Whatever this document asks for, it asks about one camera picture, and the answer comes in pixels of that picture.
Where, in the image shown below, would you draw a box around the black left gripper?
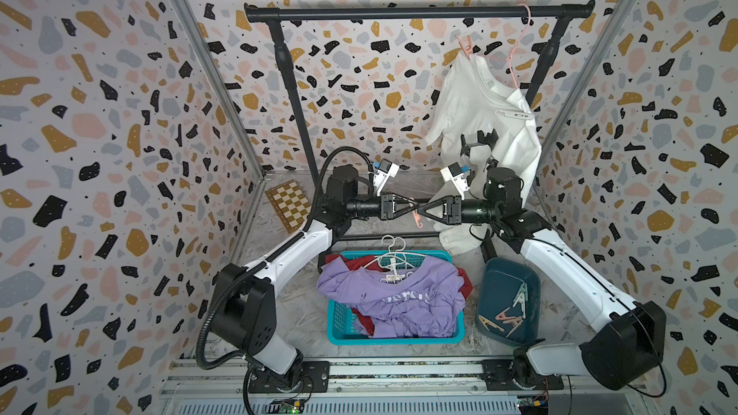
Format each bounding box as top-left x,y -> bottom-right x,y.
345,193 -> 419,226

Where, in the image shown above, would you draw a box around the white plastic hangers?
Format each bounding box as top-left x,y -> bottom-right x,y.
363,234 -> 427,284

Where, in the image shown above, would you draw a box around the purple garment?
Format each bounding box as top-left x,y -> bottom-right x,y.
316,254 -> 467,339

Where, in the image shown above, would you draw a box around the white printed t-shirt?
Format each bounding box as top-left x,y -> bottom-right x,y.
423,53 -> 543,257

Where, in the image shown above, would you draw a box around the pink wire hanger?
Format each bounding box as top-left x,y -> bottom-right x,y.
485,3 -> 532,90

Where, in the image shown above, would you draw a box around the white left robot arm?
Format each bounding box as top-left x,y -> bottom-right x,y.
194,170 -> 429,386

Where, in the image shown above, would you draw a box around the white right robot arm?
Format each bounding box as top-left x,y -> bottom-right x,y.
417,167 -> 666,390

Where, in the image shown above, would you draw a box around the red garment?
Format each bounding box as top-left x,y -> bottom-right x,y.
325,252 -> 474,335

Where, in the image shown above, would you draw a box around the wooden chessboard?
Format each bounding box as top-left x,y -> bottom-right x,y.
265,180 -> 311,234

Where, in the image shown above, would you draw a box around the dark teal clothespin bin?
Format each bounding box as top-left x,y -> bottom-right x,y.
475,257 -> 541,347

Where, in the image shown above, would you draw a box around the teal laundry basket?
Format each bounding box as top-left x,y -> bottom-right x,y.
321,251 -> 473,346

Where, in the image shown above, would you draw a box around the dark grey clothes rack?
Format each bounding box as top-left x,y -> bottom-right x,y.
244,0 -> 596,188

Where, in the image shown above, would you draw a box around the aluminium corner profile right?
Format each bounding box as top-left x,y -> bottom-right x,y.
538,0 -> 637,171

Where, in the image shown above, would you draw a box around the aluminium corner profile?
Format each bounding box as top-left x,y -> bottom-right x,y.
170,0 -> 265,182
538,0 -> 637,171

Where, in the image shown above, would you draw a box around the aluminium corner profile left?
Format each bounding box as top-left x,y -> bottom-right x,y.
170,0 -> 265,182

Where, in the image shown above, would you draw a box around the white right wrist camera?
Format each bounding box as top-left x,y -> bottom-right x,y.
440,163 -> 469,199

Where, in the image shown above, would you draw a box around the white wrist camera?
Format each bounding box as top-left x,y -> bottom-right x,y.
373,159 -> 400,196
440,163 -> 469,199

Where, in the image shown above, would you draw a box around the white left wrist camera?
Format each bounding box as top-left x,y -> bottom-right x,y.
373,159 -> 400,196

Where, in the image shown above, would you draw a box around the black corrugated cable conduit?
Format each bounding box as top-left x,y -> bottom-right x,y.
194,146 -> 376,371

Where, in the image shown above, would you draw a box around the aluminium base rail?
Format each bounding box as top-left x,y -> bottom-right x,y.
158,357 -> 656,414

